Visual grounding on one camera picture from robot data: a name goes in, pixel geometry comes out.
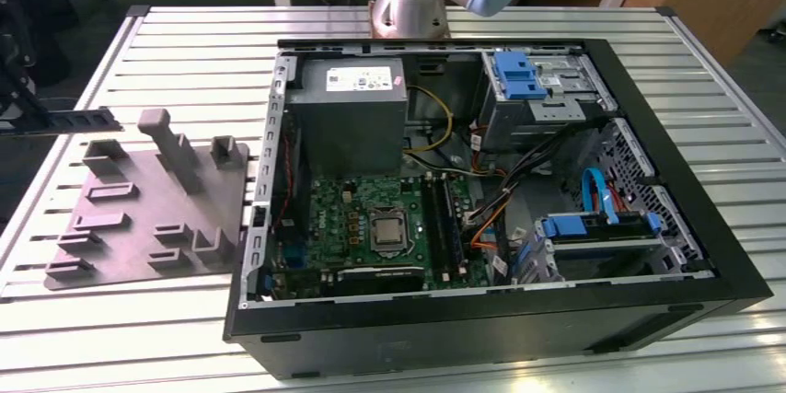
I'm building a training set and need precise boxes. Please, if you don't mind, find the RAM stick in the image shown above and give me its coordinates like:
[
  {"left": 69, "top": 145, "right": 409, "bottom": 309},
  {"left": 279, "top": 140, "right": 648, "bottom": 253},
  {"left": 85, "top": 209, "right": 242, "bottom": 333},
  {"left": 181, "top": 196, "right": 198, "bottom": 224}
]
[{"left": 45, "top": 107, "right": 124, "bottom": 135}]

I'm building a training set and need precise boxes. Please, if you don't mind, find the black RAM slot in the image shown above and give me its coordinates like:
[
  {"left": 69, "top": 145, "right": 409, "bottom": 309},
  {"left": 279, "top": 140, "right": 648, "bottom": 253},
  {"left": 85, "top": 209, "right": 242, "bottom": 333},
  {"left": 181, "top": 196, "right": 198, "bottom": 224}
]
[{"left": 424, "top": 171, "right": 447, "bottom": 280}]

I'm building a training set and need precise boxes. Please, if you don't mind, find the black office chair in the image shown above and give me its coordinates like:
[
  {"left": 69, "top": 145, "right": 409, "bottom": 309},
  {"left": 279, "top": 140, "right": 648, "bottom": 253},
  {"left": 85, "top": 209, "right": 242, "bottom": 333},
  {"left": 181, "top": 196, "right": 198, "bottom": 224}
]
[{"left": 0, "top": 0, "right": 81, "bottom": 88}]

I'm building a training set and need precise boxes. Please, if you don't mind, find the grey parts rack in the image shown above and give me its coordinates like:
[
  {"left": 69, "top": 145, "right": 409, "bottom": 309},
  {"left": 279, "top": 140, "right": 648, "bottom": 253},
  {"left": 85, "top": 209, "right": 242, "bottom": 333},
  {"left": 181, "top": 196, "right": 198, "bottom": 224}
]
[{"left": 41, "top": 108, "right": 252, "bottom": 293}]

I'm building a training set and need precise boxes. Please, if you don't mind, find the grey power supply unit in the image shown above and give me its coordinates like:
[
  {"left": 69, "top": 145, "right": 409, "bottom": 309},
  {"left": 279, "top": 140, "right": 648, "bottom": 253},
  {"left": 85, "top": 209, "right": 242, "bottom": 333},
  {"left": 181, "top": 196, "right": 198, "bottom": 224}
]
[{"left": 285, "top": 57, "right": 411, "bottom": 178}]

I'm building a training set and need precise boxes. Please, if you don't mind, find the green motherboard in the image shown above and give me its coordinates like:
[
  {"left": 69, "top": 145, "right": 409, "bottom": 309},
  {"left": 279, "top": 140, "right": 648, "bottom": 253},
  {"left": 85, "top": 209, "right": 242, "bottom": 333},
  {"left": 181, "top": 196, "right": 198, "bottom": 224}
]
[{"left": 269, "top": 171, "right": 492, "bottom": 300}]

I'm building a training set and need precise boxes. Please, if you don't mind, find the silver CPU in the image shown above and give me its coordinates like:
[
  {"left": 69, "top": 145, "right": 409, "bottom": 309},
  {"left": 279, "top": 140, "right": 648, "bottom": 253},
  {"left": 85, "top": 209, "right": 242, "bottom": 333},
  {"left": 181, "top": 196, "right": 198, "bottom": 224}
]
[{"left": 371, "top": 217, "right": 407, "bottom": 247}]

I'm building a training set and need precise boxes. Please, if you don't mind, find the black graphics card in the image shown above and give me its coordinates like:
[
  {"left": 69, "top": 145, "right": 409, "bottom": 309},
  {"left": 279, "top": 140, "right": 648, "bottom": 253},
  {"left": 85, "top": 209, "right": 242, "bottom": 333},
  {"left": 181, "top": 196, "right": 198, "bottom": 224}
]
[{"left": 333, "top": 265, "right": 425, "bottom": 296}]

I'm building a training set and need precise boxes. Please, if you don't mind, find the blue plastic drive latch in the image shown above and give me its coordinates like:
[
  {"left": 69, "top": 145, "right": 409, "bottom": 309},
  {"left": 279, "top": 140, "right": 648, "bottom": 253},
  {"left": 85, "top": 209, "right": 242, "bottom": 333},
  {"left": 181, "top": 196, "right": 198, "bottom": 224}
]
[{"left": 493, "top": 51, "right": 547, "bottom": 100}]

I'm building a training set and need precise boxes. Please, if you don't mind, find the metal optical drive cage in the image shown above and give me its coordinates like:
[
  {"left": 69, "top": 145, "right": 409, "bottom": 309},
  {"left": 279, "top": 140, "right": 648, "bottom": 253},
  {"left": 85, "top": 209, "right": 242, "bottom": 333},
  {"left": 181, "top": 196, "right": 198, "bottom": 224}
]
[{"left": 477, "top": 50, "right": 619, "bottom": 150}]

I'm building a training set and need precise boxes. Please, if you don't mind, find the black PC case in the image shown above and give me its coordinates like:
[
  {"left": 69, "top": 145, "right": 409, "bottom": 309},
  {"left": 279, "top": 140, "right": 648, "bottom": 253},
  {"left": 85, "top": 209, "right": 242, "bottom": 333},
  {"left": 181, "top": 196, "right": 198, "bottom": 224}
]
[{"left": 221, "top": 37, "right": 774, "bottom": 380}]

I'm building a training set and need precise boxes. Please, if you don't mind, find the blue disk carrier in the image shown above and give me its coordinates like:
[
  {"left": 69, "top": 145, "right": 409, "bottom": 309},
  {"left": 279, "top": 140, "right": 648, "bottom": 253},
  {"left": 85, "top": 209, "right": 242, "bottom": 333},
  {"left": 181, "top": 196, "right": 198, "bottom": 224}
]
[{"left": 539, "top": 213, "right": 662, "bottom": 240}]

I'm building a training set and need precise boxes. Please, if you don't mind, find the metal disk bay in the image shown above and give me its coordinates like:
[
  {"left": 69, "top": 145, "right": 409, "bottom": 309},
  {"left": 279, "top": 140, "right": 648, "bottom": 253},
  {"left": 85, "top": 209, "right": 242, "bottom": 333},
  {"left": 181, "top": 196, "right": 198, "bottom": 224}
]
[{"left": 531, "top": 213, "right": 676, "bottom": 283}]

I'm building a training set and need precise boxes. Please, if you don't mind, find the black chair base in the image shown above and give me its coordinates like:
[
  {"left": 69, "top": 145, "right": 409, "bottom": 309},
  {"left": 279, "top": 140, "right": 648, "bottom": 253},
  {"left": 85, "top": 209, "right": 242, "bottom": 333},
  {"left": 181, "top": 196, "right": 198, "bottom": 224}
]
[{"left": 755, "top": 19, "right": 786, "bottom": 50}]

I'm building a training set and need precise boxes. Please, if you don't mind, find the yellow wire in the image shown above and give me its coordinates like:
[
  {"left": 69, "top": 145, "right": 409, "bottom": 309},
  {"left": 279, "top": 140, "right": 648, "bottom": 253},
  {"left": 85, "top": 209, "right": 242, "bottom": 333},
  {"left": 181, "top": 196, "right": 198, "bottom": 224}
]
[{"left": 404, "top": 85, "right": 455, "bottom": 154}]

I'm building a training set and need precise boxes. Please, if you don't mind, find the orange red wire bundle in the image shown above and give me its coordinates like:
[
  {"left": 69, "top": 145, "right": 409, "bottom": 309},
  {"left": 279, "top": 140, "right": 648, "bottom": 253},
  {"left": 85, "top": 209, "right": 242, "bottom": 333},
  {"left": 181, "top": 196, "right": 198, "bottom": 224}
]
[{"left": 463, "top": 167, "right": 523, "bottom": 251}]

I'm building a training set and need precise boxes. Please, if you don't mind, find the blue SATA cable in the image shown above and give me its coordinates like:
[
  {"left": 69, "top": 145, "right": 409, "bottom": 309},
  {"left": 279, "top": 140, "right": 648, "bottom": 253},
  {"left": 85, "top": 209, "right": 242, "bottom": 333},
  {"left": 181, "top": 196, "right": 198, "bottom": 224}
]
[{"left": 579, "top": 166, "right": 619, "bottom": 224}]

